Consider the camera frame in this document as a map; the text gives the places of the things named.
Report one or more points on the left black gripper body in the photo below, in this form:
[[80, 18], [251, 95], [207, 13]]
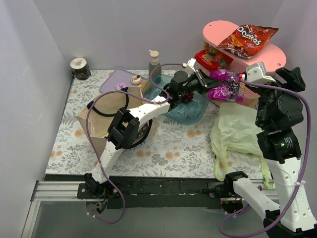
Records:
[[202, 82]]

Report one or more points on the red grape bunch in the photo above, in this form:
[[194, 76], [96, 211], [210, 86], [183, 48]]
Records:
[[187, 98]]

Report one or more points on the purple snack bag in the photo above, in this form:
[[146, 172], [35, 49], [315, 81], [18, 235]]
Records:
[[231, 89]]

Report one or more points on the red fruit candy bag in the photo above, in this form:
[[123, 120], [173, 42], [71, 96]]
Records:
[[212, 59]]

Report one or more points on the orange toy bread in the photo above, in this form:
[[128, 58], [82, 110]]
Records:
[[143, 85]]

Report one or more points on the light green plastic grocery bag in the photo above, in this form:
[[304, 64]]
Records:
[[234, 130]]

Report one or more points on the orange Doritos chip bag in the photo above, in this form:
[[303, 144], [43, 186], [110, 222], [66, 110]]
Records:
[[247, 40]]

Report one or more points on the white cream toy pastry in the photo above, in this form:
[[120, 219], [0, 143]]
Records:
[[136, 80]]

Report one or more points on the purple toy food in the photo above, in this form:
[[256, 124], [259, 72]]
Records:
[[121, 86]]

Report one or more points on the beige canvas tote bag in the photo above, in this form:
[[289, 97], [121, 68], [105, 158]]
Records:
[[103, 112]]

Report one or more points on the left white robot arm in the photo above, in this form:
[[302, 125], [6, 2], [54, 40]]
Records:
[[123, 129]]

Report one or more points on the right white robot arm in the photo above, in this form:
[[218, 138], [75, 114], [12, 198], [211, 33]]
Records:
[[280, 108]]

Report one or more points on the blue transparent plastic tray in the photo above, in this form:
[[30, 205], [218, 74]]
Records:
[[186, 113]]

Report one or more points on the grey soap pump bottle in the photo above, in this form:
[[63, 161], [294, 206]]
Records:
[[154, 65]]

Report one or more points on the pink three-tier shelf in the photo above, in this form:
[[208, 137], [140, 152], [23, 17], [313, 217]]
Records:
[[271, 55]]

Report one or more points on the floral table mat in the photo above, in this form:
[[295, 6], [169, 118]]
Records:
[[172, 150]]

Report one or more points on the purple plastic lid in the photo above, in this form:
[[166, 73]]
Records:
[[118, 76]]

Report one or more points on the white cup behind tote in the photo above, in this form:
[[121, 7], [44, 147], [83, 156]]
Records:
[[80, 68]]

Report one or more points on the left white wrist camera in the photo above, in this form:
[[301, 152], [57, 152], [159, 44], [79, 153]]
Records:
[[189, 67]]

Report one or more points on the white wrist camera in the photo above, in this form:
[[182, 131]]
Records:
[[189, 67], [256, 73]]

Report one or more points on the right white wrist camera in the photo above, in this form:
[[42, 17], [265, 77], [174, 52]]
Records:
[[256, 73]]

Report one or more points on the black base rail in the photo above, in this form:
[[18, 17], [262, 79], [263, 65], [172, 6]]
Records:
[[152, 192]]

